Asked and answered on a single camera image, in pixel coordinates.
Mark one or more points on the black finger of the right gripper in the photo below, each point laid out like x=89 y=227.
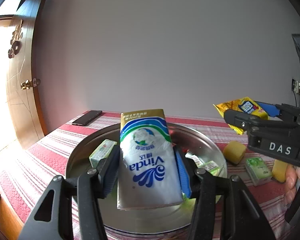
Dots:
x=247 y=121

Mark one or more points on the green tissue pack on bed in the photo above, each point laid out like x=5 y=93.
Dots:
x=258 y=171

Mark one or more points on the person right hand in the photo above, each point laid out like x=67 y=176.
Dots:
x=292 y=175

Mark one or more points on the door hanging ornament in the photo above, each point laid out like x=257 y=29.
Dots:
x=15 y=40

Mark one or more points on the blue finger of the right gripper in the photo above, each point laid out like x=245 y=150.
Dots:
x=283 y=111

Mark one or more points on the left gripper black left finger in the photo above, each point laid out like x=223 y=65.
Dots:
x=51 y=218

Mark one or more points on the yellow sponge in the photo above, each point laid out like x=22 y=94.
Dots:
x=234 y=152
x=279 y=171

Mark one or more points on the wooden door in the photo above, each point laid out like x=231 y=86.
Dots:
x=24 y=105

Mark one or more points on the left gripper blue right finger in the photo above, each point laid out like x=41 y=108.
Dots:
x=242 y=217

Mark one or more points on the white red-print tissue pack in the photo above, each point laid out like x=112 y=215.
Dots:
x=196 y=159

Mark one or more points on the yellow snack packet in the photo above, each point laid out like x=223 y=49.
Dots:
x=244 y=105

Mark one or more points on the black smartphone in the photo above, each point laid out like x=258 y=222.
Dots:
x=87 y=118

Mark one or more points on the green tissue pack upright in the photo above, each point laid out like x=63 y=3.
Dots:
x=102 y=151

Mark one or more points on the Vinda white tissue pack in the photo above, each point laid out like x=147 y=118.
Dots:
x=148 y=175

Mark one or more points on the red white striped bedspread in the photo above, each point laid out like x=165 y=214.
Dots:
x=24 y=174

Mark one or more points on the brass door handle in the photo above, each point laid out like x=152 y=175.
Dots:
x=30 y=84

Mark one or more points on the wall power socket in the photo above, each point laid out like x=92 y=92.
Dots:
x=295 y=86

